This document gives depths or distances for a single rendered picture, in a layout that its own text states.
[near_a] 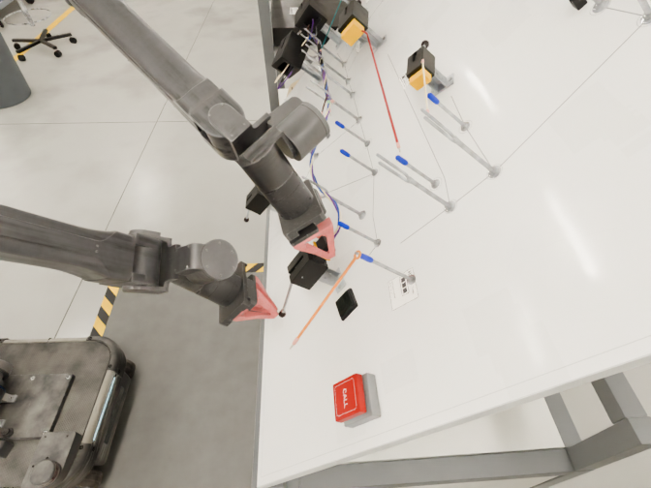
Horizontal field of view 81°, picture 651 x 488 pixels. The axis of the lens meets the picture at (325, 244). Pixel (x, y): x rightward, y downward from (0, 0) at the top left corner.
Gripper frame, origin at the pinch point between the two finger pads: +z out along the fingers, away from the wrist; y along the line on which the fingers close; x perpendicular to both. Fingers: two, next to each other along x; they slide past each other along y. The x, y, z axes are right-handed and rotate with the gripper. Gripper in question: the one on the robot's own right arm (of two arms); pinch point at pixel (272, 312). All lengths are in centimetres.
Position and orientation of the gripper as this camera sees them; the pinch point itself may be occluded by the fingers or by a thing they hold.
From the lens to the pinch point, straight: 70.5
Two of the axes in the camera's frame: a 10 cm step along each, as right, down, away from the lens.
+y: -2.1, -5.9, 7.8
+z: 6.8, 4.8, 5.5
